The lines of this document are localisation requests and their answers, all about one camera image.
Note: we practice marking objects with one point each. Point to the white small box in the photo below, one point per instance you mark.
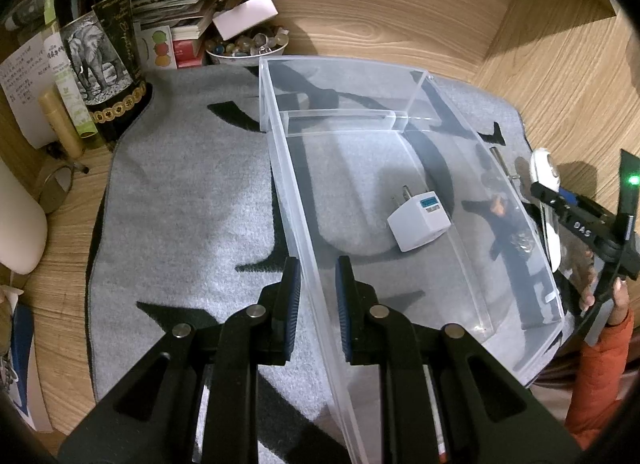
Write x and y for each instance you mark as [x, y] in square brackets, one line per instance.
[246, 15]

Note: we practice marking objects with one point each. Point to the bowl of stones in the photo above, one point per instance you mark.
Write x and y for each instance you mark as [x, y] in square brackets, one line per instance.
[247, 50]

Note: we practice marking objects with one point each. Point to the silver metal tube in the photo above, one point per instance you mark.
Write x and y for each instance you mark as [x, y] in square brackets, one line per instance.
[502, 163]

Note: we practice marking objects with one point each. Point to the white usb charger plug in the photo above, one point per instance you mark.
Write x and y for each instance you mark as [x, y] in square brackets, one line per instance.
[418, 221]

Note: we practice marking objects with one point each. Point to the orange sleeve forearm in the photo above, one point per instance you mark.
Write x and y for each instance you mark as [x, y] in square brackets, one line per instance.
[594, 400]

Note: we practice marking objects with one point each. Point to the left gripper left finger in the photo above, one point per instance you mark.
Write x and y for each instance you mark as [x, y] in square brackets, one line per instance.
[193, 396]

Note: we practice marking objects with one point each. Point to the white cylindrical speaker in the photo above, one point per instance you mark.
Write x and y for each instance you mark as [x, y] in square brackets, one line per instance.
[23, 225]

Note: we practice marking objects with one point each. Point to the clear plastic storage bin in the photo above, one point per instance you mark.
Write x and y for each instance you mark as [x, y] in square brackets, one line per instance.
[413, 178]

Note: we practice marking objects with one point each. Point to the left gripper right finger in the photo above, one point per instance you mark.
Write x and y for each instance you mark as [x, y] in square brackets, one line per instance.
[444, 397]

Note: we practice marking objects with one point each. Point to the fruit picture card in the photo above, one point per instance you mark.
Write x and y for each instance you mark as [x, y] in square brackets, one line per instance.
[157, 49]

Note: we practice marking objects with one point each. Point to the black gold rectangular lighter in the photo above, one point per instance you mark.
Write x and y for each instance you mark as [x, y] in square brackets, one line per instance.
[507, 225]

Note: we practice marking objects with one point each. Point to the beige lip balm tube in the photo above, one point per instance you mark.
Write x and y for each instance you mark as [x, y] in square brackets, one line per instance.
[53, 108]

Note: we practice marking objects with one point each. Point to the white handwritten note card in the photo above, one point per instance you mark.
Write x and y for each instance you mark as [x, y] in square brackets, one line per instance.
[25, 74]

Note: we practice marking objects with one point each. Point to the dark wine bottle elephant label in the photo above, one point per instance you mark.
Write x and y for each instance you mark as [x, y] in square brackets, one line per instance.
[98, 37]

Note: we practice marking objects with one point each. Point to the stack of books and papers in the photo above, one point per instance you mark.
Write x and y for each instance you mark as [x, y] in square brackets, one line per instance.
[188, 21]

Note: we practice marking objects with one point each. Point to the grey mat with black letters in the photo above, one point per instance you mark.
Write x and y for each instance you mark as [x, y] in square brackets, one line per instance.
[191, 232]

